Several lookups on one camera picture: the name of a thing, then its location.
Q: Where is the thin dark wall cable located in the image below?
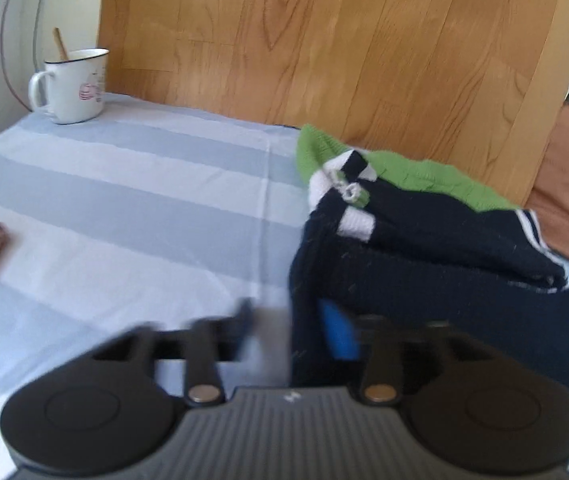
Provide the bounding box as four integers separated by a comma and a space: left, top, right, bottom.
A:
0, 0, 46, 112

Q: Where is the blue white striped bedsheet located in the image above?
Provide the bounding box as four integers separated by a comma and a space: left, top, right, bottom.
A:
0, 91, 569, 480

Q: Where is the navy white green knit sweater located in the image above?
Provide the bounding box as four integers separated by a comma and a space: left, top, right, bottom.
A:
289, 124, 569, 411

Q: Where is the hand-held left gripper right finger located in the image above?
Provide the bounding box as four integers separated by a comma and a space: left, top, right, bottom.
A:
319, 300, 471, 407

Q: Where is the wooden stick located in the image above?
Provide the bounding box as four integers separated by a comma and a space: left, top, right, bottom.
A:
52, 27, 69, 61

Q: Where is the wooden headboard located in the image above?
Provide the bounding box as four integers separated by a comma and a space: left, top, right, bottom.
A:
98, 0, 569, 211

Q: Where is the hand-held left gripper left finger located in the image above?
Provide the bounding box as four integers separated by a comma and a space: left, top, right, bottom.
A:
92, 297, 256, 406

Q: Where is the brown cushion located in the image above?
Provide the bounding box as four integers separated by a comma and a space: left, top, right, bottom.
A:
529, 104, 569, 267

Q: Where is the white enamel mug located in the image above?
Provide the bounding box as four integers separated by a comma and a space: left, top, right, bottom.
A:
28, 48, 110, 125

